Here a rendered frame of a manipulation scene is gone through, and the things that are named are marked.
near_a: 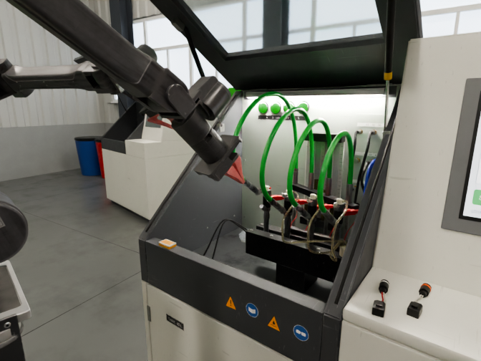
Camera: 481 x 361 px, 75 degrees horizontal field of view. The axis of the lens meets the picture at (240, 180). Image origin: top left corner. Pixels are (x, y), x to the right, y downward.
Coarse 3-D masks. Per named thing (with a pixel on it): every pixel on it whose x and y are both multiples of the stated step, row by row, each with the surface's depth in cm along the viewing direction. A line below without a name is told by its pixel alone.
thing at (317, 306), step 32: (160, 256) 100; (192, 256) 92; (160, 288) 103; (192, 288) 93; (224, 288) 85; (256, 288) 77; (288, 288) 77; (224, 320) 87; (256, 320) 80; (288, 320) 73; (320, 320) 68; (288, 352) 75; (320, 352) 70
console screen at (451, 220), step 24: (480, 96) 69; (480, 120) 69; (456, 144) 72; (480, 144) 69; (456, 168) 71; (480, 168) 69; (456, 192) 71; (480, 192) 69; (456, 216) 71; (480, 216) 68
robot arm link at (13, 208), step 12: (0, 192) 44; (0, 204) 37; (12, 204) 39; (0, 216) 37; (12, 216) 38; (24, 216) 40; (0, 228) 37; (12, 228) 38; (24, 228) 39; (0, 240) 38; (12, 240) 38; (24, 240) 39; (0, 252) 38; (12, 252) 39
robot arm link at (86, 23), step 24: (24, 0) 38; (48, 0) 39; (72, 0) 41; (48, 24) 40; (72, 24) 41; (96, 24) 43; (72, 48) 44; (96, 48) 44; (120, 48) 46; (120, 72) 46; (144, 72) 48; (168, 72) 51; (144, 96) 51
